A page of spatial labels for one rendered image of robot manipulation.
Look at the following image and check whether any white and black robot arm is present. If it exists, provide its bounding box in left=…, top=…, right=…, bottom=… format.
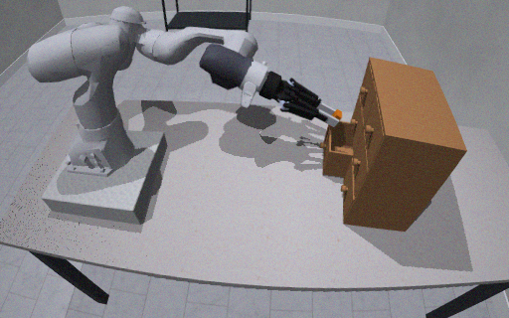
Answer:
left=27, top=6, right=268, bottom=177

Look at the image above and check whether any brown wooden drawer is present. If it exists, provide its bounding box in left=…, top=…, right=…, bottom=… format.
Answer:
left=352, top=132, right=368, bottom=198
left=364, top=97, right=384, bottom=169
left=350, top=96, right=364, bottom=152
left=360, top=65, right=376, bottom=122
left=341, top=159, right=355, bottom=221
left=320, top=120, right=353, bottom=178

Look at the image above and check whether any brown wooden chest of drawers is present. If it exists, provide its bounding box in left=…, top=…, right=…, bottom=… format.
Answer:
left=343, top=57, right=467, bottom=232

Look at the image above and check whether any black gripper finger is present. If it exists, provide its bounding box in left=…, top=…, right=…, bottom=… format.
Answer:
left=278, top=89, right=339, bottom=127
left=285, top=78, right=336, bottom=115

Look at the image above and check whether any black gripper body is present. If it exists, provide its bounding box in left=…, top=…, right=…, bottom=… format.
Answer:
left=259, top=72, right=295, bottom=103

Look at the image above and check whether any orange nine-volt battery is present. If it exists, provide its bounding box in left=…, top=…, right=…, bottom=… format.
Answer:
left=332, top=109, right=342, bottom=120

